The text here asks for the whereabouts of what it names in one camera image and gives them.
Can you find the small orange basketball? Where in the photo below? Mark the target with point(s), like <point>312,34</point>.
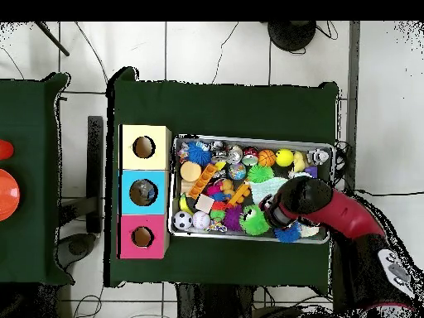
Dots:
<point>266,158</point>

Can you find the shallow clear mesh bin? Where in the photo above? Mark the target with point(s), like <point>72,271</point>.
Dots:
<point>199,235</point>

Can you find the white baseball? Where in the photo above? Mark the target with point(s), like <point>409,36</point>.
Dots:
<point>201,220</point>

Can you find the orange toy brick with studs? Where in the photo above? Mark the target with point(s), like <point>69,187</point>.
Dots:
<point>239,194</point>

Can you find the small yellow rubber duck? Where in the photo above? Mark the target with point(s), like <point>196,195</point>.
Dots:
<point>300,161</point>

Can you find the pale blue waffle cloth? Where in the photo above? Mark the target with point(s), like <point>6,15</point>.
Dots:
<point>265,189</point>

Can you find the plain wooden cube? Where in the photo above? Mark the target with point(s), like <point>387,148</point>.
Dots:
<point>205,203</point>

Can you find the blue spiky ball with eyes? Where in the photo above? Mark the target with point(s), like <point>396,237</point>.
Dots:
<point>199,154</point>

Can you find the light green spiky ball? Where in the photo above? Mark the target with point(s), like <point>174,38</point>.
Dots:
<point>260,173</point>

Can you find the plain blue spiky ball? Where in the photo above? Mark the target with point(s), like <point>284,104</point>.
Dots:
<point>288,233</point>

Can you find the wooden box with three holes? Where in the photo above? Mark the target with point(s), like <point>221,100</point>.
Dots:
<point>144,199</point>

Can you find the dark green side table cloth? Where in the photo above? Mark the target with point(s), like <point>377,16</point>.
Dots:
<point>33,252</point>

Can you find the small soccer ball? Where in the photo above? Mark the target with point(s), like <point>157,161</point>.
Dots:
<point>182,220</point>

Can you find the cream yellow knitted cloth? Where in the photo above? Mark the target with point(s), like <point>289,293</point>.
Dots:
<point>309,231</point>

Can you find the orange disc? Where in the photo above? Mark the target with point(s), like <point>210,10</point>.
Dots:
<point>8,195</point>

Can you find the black drink can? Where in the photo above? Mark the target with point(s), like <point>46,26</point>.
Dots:
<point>234,155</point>

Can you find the black upright panel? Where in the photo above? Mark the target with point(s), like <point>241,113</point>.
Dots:
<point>95,172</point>

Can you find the small red object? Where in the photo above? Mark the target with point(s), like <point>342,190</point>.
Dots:
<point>4,150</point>

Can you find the long orange toy brick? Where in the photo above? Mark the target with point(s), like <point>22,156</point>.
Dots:
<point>202,180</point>

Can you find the purple spiky toy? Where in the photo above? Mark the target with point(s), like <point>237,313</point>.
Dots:
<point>232,217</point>

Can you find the grey round floor base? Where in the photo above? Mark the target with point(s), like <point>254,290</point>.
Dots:
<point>78,246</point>

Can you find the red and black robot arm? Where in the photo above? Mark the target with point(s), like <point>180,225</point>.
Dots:
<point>338,212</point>

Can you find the small blue globe ball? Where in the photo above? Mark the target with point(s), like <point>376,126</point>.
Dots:
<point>236,171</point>

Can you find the black round stand base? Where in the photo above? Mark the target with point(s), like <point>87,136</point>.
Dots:
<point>291,34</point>

